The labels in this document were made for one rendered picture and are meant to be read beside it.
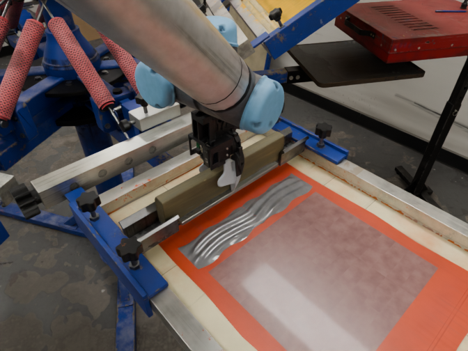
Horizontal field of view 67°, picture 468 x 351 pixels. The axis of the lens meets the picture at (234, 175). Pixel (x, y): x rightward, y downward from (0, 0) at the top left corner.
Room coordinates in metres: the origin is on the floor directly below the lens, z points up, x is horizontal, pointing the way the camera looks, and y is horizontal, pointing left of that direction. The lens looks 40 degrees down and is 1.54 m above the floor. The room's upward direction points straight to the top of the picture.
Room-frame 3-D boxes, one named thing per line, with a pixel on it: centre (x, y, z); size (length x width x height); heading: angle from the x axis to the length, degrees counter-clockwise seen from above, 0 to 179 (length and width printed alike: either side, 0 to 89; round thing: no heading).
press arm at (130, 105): (0.87, 0.25, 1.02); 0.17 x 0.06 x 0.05; 43
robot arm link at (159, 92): (0.51, 0.08, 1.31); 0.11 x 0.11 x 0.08; 52
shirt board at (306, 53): (1.38, -0.07, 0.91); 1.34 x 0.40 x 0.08; 103
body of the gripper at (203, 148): (0.59, 0.04, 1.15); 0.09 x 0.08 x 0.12; 133
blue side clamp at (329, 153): (0.82, -0.17, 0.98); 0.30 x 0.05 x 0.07; 43
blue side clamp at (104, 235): (0.44, 0.24, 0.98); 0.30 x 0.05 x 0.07; 43
